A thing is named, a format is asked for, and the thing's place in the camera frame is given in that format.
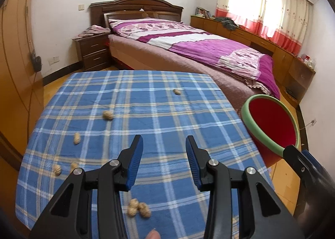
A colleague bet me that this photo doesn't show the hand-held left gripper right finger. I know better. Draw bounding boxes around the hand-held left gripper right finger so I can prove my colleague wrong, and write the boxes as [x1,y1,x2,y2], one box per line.
[185,135,305,239]

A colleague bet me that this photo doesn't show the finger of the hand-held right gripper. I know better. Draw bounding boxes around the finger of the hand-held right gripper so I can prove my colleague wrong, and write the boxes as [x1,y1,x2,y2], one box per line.
[283,144,327,185]

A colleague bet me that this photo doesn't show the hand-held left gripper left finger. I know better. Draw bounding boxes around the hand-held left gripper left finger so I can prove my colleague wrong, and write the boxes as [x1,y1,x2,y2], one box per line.
[29,134,144,239]

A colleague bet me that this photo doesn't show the red bucket with green rim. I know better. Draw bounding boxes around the red bucket with green rim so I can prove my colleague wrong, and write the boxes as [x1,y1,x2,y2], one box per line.
[241,94,300,169]

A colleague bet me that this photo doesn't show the jars on cabinet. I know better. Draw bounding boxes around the jars on cabinet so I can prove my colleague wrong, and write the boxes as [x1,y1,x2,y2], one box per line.
[300,53,314,68]

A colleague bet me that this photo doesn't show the bed with pink sheet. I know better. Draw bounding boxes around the bed with pink sheet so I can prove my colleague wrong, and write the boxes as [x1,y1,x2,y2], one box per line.
[108,18,281,114]

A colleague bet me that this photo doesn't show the dark wooden nightstand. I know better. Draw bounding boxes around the dark wooden nightstand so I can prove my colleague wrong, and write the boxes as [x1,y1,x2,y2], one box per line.
[72,32,112,71]

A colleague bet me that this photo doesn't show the purple floral quilt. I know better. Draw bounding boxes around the purple floral quilt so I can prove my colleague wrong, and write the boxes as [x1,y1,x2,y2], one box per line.
[108,18,281,100]

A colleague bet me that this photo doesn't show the long wooden cabinet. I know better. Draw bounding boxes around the long wooden cabinet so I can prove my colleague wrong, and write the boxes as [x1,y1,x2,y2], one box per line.
[190,15,316,109]

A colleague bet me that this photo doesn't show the pink cloth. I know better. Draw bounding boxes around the pink cloth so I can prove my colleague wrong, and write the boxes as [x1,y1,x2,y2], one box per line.
[72,25,111,40]

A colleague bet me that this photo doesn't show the black hanging pouch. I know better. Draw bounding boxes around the black hanging pouch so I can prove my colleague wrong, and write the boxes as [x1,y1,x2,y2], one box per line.
[30,55,42,72]

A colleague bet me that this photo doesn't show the grey clothes pile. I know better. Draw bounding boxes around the grey clothes pile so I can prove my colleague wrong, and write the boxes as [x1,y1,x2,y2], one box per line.
[216,17,238,31]

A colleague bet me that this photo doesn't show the wooden wardrobe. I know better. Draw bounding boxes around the wooden wardrobe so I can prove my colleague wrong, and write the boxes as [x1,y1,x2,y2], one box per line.
[0,0,45,171]

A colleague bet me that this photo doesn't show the cream and red curtains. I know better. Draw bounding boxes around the cream and red curtains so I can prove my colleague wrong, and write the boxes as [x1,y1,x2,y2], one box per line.
[215,0,314,55]

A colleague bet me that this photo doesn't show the row of upright books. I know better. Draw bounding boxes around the row of upright books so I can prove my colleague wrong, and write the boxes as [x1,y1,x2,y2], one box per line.
[195,7,212,18]

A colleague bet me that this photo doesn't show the dark wooden headboard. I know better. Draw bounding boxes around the dark wooden headboard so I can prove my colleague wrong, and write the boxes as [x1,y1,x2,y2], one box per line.
[89,0,184,29]

